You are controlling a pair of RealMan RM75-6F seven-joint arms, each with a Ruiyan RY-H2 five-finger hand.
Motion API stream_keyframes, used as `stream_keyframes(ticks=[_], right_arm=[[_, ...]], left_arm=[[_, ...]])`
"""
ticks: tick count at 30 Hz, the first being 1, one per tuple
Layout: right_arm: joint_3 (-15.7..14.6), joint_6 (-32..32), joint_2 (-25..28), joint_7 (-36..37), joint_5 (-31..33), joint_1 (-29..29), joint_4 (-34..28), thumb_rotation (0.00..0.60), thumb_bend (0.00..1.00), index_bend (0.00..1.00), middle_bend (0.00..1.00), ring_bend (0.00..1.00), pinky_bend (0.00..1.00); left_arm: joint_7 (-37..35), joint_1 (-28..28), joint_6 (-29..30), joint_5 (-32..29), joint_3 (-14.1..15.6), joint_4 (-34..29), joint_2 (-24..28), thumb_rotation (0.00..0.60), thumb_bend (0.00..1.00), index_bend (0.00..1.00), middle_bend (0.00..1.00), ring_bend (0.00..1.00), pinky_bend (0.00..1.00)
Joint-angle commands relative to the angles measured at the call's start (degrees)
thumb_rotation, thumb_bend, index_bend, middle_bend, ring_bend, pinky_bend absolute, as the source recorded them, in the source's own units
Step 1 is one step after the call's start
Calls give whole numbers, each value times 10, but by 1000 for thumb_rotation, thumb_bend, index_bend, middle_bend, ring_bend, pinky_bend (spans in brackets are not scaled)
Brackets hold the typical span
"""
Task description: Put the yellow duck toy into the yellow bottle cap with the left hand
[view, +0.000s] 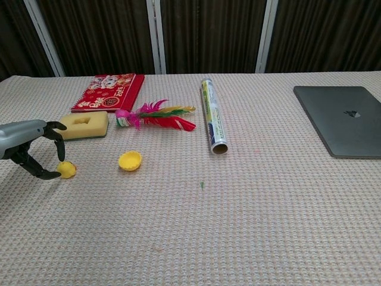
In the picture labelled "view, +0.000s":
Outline yellow sponge block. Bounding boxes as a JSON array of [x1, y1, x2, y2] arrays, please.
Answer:
[[57, 111, 110, 142]]

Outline white partition post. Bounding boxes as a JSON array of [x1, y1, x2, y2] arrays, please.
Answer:
[[23, 0, 66, 77], [145, 0, 167, 75], [255, 0, 279, 74]]

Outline small yellow chick toy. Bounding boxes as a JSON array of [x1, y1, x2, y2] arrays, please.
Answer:
[[57, 160, 77, 179]]

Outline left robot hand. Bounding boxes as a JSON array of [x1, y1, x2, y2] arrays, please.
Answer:
[[0, 119, 68, 181]]

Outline colourful feather shuttlecock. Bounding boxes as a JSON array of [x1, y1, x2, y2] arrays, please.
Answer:
[[114, 99, 198, 132]]

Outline red spiral desk calendar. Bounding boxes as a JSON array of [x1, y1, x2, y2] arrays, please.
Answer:
[[70, 73, 145, 114]]

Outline dark brown pleated curtain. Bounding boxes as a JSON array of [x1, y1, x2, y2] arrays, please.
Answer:
[[0, 0, 381, 82]]

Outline grey closed laptop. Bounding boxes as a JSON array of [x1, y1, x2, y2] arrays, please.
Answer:
[[293, 85, 381, 160]]

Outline cling film roll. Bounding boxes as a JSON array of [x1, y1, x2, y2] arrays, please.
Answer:
[[199, 78, 229, 156]]

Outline yellow plastic half shell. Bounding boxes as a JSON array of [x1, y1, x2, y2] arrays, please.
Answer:
[[118, 151, 143, 173]]

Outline beige woven tablecloth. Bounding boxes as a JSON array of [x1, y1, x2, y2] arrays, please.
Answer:
[[0, 70, 381, 286]]

